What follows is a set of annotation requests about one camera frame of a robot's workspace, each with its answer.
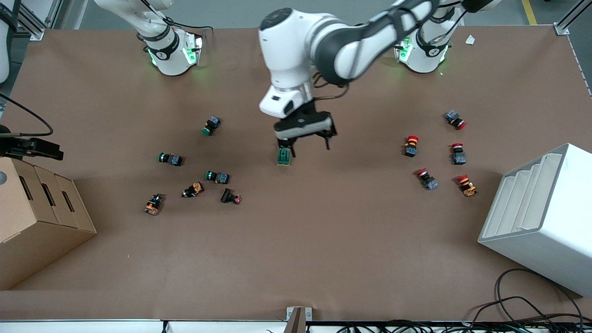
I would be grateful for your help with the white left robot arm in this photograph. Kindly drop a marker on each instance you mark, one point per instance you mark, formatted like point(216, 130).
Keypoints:
point(296, 46)

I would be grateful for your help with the black red button component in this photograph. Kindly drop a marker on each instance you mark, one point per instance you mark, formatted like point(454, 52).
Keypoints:
point(228, 196)

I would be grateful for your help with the white paper scrap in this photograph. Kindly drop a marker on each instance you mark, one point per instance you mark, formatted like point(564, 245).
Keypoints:
point(470, 40)

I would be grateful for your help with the black selector switch orange block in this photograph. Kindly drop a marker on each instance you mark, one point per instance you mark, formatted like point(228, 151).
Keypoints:
point(194, 189)

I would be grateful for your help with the red button black block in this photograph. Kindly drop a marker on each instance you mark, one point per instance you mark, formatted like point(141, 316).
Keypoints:
point(411, 146)

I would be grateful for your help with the metal table bracket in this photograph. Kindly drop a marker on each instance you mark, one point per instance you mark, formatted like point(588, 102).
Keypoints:
point(299, 319)

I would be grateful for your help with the red button orange block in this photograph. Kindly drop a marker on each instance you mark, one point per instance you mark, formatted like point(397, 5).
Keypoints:
point(467, 186)

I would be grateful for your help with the stepped white storage box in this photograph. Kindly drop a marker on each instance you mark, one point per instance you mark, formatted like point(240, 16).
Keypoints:
point(545, 222)

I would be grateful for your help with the red button grey block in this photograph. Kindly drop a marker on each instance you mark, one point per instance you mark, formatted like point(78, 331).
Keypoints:
point(427, 179)
point(456, 120)
point(459, 154)

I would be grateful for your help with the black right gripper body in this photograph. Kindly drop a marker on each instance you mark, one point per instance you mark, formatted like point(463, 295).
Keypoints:
point(22, 146)

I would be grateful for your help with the green load switch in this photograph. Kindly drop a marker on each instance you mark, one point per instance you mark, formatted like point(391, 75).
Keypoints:
point(283, 159)

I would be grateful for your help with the brown paper table cover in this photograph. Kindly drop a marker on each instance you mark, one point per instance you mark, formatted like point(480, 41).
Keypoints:
point(323, 240)

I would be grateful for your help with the green mushroom push button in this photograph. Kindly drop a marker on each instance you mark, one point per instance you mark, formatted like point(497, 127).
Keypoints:
point(218, 177)
point(211, 126)
point(172, 159)

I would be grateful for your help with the stepped brown cardboard box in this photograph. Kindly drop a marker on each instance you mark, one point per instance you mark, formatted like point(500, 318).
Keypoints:
point(32, 222)

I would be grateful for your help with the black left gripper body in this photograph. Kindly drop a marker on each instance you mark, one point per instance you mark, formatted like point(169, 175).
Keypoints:
point(309, 111)

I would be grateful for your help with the aluminium frame profile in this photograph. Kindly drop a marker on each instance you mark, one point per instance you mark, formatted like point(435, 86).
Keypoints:
point(32, 23)
point(569, 18)

